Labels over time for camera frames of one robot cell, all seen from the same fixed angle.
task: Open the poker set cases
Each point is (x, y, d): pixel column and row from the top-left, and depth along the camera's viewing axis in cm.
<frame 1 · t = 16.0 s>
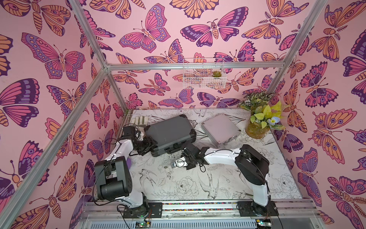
left hand: (155, 143, 91), fingers open
right hand: (182, 156, 92), fingers closed
large black poker case: (170, 134, 95), point 10 cm above the table
beige work glove: (139, 120, 115), on the table
potted green plant: (265, 114, 89), point 23 cm above the table

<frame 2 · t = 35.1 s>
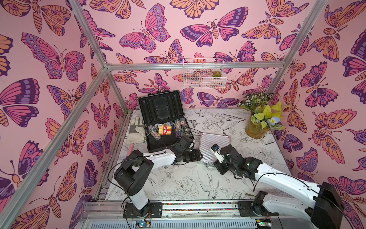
left hand: (202, 157, 88), fingers open
right hand: (216, 160, 81), fingers open
orange playing card box: (166, 130, 102), point 6 cm above the table
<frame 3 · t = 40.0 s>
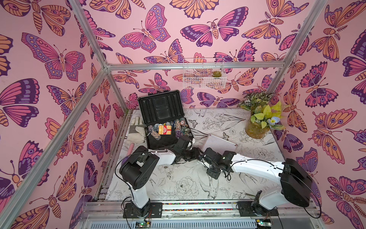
left hand: (204, 155, 89), fingers open
right hand: (211, 168, 84), fingers open
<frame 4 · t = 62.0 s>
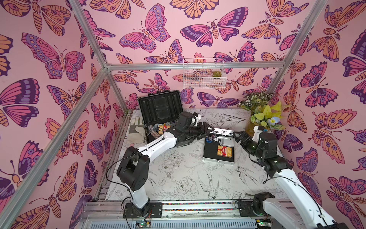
left hand: (214, 131, 79), fingers open
right hand: (238, 135, 77), fingers open
orange card box small case: (224, 150, 94), point 4 cm above the table
